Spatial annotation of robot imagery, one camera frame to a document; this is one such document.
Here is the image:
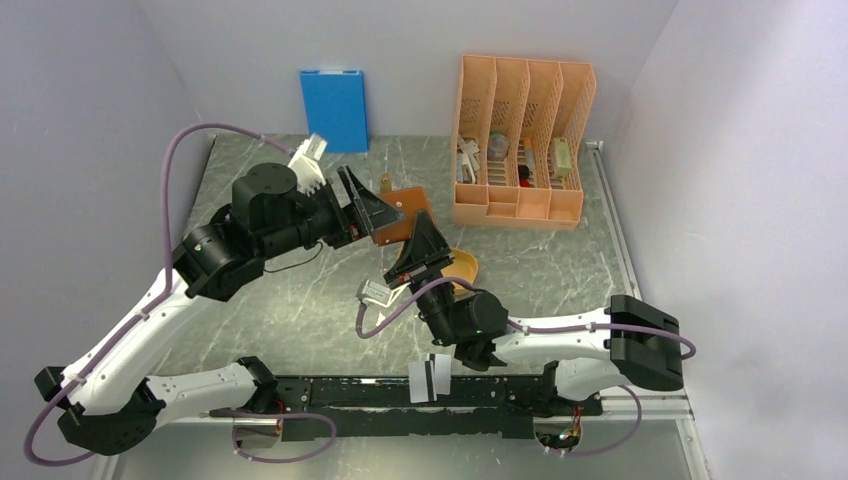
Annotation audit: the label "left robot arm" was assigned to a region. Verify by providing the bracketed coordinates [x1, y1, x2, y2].
[35, 163, 404, 456]

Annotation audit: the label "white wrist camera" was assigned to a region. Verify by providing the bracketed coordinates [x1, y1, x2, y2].
[356, 279, 408, 326]
[287, 134, 327, 195]

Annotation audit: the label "blue box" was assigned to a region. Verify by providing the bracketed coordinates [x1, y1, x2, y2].
[299, 70, 369, 154]

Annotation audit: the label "dropped grey stripe card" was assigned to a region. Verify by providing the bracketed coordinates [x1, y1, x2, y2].
[408, 360, 437, 404]

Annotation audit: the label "black base frame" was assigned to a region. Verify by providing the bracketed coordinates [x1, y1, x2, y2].
[241, 374, 603, 439]

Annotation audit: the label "orange oval tray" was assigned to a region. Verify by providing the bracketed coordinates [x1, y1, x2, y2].
[396, 241, 480, 283]

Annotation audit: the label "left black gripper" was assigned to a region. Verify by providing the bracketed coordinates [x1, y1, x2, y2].
[259, 163, 406, 259]

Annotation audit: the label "orange desk file organizer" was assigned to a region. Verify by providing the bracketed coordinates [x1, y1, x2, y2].
[452, 55, 597, 231]

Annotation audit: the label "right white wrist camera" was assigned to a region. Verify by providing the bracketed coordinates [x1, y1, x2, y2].
[356, 279, 408, 326]

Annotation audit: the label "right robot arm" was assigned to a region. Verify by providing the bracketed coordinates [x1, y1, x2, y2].
[384, 210, 696, 414]

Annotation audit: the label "red orange item in organizer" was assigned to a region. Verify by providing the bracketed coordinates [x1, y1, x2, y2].
[517, 137, 536, 188]

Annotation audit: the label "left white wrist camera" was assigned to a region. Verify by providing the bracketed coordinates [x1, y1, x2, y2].
[287, 134, 327, 195]

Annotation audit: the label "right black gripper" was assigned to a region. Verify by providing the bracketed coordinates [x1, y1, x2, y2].
[383, 208, 458, 347]

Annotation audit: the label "brown leather card holder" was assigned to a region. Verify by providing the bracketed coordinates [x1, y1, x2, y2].
[372, 173, 434, 247]

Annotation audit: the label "green eraser in organizer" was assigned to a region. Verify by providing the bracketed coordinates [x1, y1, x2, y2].
[552, 137, 572, 179]

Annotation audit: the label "grey round item in organizer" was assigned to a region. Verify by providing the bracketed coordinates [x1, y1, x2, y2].
[487, 132, 510, 161]

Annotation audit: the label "white parts in organizer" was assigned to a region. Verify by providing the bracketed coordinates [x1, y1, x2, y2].
[456, 136, 484, 185]

